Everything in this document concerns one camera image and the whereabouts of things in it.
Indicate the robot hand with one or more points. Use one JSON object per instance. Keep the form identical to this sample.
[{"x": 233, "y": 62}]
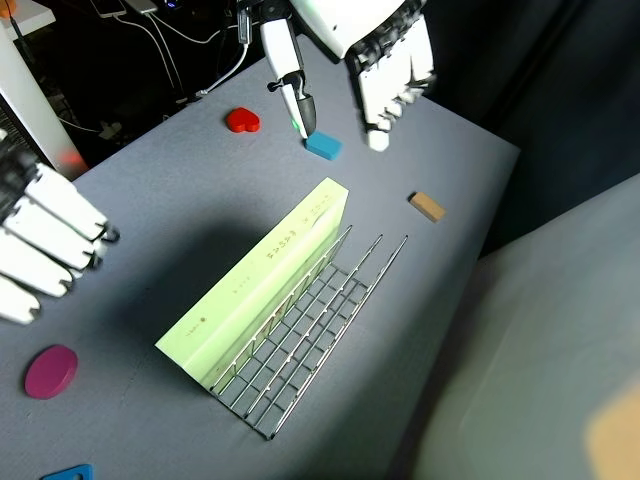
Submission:
[
  {"x": 350, "y": 25},
  {"x": 45, "y": 235}
]

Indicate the light green book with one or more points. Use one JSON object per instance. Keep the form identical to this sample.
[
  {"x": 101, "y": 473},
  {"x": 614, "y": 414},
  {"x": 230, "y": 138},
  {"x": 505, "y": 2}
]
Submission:
[{"x": 250, "y": 280}]

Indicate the grey usb hub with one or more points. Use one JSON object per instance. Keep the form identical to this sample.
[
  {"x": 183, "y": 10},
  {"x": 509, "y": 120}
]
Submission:
[{"x": 243, "y": 27}]

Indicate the white plug adapter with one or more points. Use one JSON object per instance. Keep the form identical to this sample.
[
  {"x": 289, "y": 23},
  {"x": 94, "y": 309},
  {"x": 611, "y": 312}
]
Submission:
[{"x": 110, "y": 131}]

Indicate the blue rounded block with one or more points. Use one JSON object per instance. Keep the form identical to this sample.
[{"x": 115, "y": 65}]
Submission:
[{"x": 326, "y": 147}]

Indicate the magenta round disc block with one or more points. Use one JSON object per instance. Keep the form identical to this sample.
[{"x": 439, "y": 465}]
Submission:
[{"x": 50, "y": 371}]

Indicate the red heart block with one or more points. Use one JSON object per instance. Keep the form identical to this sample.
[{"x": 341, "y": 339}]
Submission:
[{"x": 242, "y": 120}]

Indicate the grey table cloth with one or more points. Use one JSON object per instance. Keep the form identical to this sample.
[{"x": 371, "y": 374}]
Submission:
[{"x": 400, "y": 165}]

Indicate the tan wooden rectangular block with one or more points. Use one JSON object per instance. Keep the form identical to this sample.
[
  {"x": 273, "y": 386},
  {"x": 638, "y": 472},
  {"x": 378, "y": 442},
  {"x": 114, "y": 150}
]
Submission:
[{"x": 427, "y": 206}]

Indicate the blurred grey foreground shell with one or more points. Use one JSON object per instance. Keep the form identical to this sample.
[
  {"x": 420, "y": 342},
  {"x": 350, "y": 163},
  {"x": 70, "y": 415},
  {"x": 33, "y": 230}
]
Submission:
[{"x": 540, "y": 310}]

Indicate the white post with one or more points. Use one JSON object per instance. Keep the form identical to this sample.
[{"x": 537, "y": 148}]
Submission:
[{"x": 25, "y": 90}]

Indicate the blue frame block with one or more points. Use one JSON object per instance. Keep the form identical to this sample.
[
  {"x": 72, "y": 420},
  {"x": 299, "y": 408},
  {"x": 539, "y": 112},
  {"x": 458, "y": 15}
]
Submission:
[{"x": 70, "y": 473}]

